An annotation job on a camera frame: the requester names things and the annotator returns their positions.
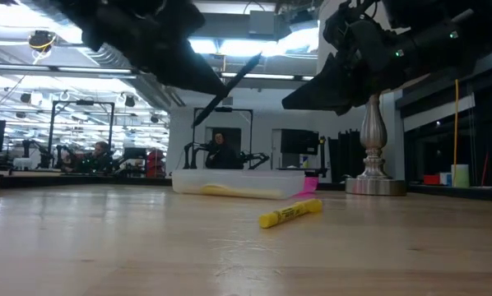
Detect long ceiling light bar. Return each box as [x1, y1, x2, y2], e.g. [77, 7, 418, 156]
[0, 61, 318, 82]

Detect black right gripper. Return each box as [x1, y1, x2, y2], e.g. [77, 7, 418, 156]
[281, 20, 415, 116]

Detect hanging cable reel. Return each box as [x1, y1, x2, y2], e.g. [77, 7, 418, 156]
[27, 29, 58, 53]

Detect black gantry frame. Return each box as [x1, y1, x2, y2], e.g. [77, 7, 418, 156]
[191, 106, 254, 168]
[45, 99, 116, 170]

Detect white shade table lamp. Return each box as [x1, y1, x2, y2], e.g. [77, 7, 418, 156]
[316, 0, 432, 197]

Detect grey ceiling unit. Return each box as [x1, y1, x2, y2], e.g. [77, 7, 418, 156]
[248, 10, 277, 36]

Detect thick yellow highlighter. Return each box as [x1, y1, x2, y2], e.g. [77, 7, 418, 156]
[258, 199, 324, 230]

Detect red rod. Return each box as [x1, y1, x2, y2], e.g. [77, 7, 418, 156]
[480, 150, 490, 187]

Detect person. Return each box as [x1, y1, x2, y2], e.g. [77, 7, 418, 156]
[83, 141, 112, 173]
[205, 131, 242, 170]

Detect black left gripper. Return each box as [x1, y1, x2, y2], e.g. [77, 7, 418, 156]
[95, 0, 230, 98]

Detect black folding panels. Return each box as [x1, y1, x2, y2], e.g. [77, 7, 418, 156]
[327, 129, 363, 183]

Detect clear plastic supply box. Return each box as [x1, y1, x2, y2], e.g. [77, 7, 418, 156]
[171, 169, 306, 201]

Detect pale green roll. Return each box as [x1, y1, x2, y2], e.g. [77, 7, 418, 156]
[451, 164, 471, 189]

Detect hanging yellow cable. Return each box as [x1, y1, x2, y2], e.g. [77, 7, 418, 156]
[453, 78, 460, 186]

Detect black aluminium table frame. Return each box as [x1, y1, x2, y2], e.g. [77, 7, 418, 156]
[0, 172, 492, 203]

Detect black pen white print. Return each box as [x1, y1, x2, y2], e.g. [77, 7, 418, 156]
[191, 52, 263, 129]

